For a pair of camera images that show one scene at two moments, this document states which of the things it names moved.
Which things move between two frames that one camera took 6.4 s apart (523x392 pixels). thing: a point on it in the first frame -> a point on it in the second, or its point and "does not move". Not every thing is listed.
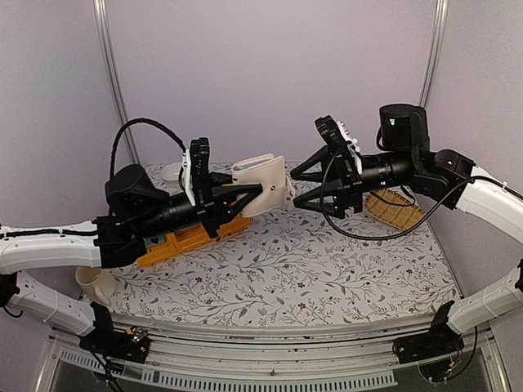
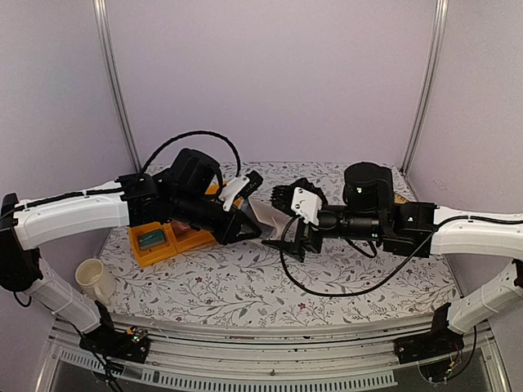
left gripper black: x=220 y=195 -> x=230 y=232
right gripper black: x=347 y=182 -> x=303 y=236
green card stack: x=151 y=241 does not move
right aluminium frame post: x=438 y=41 does not move
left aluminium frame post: x=102 y=10 does not move
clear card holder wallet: x=269 y=171 -> x=283 y=225
